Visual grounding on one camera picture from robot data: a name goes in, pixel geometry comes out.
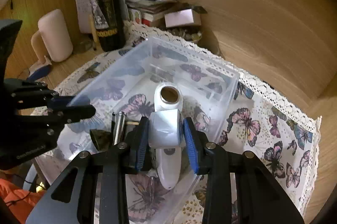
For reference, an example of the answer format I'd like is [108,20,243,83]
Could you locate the white handheld massager device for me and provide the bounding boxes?
[149,82,183,190]

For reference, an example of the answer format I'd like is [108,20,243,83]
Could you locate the silver metal cylinder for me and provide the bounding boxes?
[113,111,126,145]

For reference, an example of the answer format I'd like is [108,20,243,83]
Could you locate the clear plastic storage bin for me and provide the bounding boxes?
[66,38,239,223]

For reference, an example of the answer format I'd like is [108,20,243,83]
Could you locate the white charger plug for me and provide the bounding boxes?
[148,109,182,148]

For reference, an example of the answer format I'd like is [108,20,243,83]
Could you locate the butterfly print lace cloth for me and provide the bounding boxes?
[37,22,320,215]

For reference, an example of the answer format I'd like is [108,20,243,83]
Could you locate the handwritten white paper note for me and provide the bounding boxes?
[75,0,91,34]

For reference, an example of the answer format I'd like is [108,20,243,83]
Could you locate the dark wine bottle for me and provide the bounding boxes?
[89,0,126,52]

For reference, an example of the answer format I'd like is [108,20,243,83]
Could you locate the white small card box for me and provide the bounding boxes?
[164,9,201,28]

